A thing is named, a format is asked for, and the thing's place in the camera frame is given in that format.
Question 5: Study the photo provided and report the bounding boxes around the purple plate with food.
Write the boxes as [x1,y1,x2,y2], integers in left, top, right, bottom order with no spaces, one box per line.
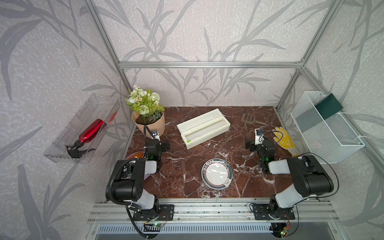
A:
[123,152,153,180]

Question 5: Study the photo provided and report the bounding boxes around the yellow rubber glove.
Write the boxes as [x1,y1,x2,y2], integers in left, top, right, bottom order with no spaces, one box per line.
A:
[272,127,300,157]

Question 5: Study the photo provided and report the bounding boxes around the red spray bottle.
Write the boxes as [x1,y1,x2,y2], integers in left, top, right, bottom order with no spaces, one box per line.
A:
[66,111,118,159]

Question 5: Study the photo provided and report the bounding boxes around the brown slotted spatula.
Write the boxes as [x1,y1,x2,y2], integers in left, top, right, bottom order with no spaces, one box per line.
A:
[241,114,266,126]

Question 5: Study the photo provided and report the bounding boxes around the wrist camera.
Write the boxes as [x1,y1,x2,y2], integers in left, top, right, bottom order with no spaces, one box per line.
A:
[255,129,265,145]
[151,130,160,141]

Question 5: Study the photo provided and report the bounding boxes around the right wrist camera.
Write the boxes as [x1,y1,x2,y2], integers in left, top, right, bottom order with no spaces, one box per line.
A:
[255,129,265,145]

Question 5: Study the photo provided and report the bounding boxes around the white green artificial flowers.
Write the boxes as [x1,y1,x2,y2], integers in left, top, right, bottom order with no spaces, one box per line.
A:
[126,85,165,125]

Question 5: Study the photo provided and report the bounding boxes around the white wire mesh basket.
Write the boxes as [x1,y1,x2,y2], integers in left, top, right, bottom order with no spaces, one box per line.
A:
[291,91,365,164]

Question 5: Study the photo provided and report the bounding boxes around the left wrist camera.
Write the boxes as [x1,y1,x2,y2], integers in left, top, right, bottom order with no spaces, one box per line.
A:
[151,130,160,141]

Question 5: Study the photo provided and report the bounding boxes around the white plate green rim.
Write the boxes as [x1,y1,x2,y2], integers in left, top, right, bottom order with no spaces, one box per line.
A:
[201,158,234,190]

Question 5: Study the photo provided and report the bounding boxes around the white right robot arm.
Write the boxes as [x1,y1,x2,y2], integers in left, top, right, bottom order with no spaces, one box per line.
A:
[245,139,334,219]

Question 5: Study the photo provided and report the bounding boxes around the terracotta flower pot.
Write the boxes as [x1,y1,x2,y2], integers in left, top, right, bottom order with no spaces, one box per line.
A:
[132,112,166,136]

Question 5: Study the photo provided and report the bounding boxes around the cream plastic wrap dispenser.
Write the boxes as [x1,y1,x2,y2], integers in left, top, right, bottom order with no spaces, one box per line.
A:
[177,109,231,150]

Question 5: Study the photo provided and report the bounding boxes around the clear wall-mounted plastic bin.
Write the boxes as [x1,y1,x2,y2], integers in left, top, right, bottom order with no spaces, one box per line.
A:
[44,94,121,164]

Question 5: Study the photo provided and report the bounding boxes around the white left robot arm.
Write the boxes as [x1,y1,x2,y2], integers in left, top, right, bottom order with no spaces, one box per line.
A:
[105,139,171,214]

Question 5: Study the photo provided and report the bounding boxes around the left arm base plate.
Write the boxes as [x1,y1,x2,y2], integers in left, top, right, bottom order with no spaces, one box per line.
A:
[133,204,175,221]

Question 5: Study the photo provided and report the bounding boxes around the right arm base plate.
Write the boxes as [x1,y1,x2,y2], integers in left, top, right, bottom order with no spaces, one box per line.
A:
[250,203,296,221]

